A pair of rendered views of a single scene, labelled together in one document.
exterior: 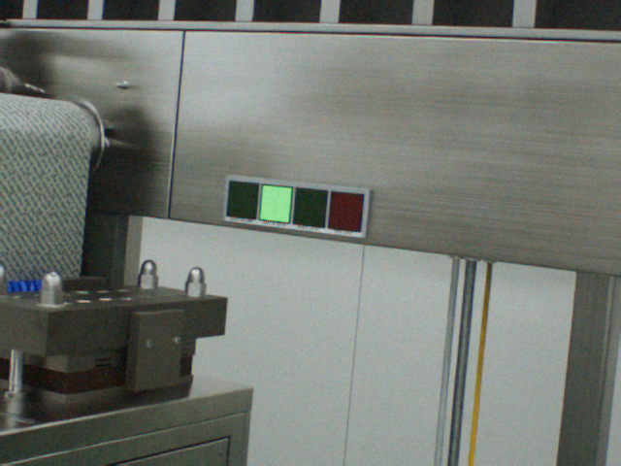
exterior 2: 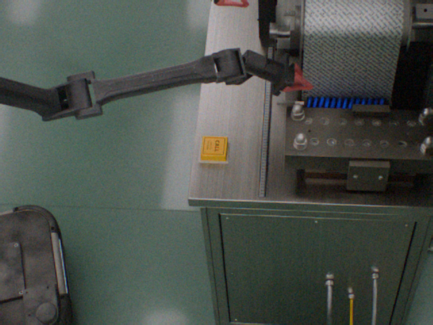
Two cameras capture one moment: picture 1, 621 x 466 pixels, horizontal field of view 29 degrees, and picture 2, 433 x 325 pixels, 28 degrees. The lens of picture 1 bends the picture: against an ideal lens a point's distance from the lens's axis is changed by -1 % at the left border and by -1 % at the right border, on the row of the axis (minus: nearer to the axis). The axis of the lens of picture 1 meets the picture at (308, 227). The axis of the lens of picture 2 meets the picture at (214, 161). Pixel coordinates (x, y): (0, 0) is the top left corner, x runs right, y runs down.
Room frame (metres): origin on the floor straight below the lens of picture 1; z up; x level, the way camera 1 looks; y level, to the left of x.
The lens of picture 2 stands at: (0.92, -0.78, 2.80)
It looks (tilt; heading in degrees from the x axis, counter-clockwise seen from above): 54 degrees down; 68
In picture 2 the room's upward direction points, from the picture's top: 6 degrees counter-clockwise
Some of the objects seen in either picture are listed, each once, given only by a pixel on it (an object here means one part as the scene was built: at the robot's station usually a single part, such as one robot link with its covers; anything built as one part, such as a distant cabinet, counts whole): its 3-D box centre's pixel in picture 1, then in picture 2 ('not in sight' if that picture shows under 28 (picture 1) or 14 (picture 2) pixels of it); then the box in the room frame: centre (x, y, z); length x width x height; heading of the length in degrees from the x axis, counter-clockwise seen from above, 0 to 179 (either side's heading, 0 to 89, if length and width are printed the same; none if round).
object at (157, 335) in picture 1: (156, 349); (367, 176); (1.75, 0.20, 0.96); 0.10 x 0.03 x 0.11; 148
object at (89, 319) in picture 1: (102, 316); (362, 139); (1.78, 0.29, 1.00); 0.40 x 0.16 x 0.06; 148
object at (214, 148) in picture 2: not in sight; (214, 148); (1.46, 0.51, 0.91); 0.07 x 0.07 x 0.02; 58
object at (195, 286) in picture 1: (196, 281); (429, 143); (1.89, 0.17, 1.05); 0.04 x 0.04 x 0.04
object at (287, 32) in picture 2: not in sight; (287, 63); (1.72, 0.58, 1.05); 0.06 x 0.05 x 0.31; 148
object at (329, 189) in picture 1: (293, 205); not in sight; (1.81, 0.02, 1.18); 0.25 x 0.01 x 0.07; 58
